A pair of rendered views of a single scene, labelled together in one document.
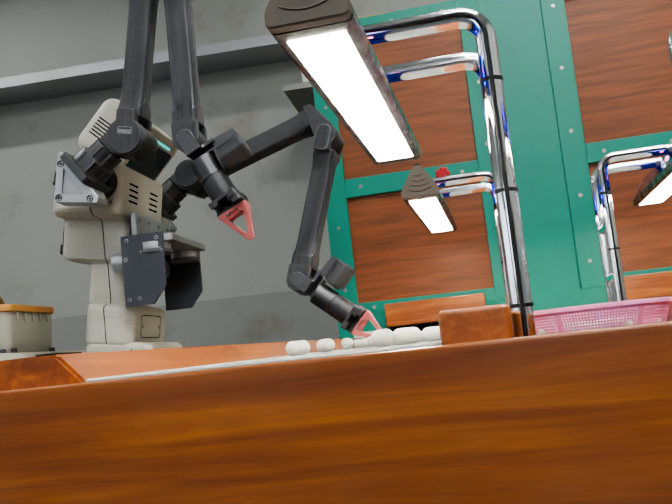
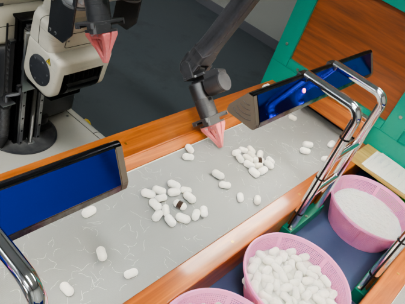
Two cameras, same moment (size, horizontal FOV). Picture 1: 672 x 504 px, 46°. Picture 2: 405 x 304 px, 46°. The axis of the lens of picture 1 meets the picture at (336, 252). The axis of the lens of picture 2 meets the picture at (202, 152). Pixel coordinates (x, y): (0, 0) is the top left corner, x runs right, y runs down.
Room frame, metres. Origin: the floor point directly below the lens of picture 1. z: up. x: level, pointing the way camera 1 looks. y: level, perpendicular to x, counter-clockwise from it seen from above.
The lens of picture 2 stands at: (0.79, -0.42, 1.57)
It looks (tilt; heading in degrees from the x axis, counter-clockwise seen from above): 36 degrees down; 18
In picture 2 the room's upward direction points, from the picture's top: 21 degrees clockwise
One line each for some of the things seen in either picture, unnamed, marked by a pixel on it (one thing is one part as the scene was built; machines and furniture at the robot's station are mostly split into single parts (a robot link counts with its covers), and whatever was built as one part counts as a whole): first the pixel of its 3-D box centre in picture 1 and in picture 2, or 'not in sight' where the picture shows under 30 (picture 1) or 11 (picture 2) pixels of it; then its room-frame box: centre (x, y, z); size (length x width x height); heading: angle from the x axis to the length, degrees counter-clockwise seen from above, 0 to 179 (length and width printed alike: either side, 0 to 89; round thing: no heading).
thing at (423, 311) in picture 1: (435, 310); (331, 106); (2.38, -0.28, 0.83); 0.30 x 0.06 x 0.07; 79
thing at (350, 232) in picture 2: not in sight; (365, 216); (2.05, -0.56, 0.72); 0.27 x 0.27 x 0.10
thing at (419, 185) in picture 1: (432, 203); (316, 79); (1.94, -0.25, 1.08); 0.62 x 0.08 x 0.07; 169
